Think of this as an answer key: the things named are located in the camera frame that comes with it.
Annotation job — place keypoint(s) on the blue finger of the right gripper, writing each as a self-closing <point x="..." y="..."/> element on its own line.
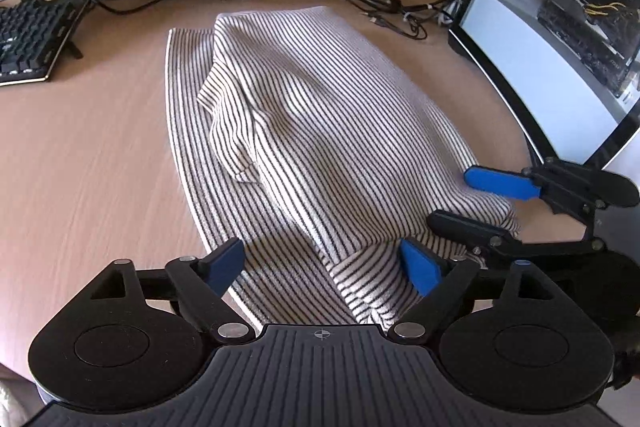
<point x="518" y="185"/>
<point x="478" y="237"/>

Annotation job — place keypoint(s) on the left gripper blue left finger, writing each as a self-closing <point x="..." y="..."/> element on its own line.
<point x="199" y="286"/>

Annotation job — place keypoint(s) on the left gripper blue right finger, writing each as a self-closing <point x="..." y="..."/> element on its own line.
<point x="444" y="288"/>

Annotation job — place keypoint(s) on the striped beige sweater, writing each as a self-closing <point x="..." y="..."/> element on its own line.
<point x="294" y="134"/>

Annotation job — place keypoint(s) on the white glass PC case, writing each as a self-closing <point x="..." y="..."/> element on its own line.
<point x="568" y="70"/>

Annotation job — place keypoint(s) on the black mechanical keyboard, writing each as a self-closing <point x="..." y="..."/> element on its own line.
<point x="33" y="35"/>

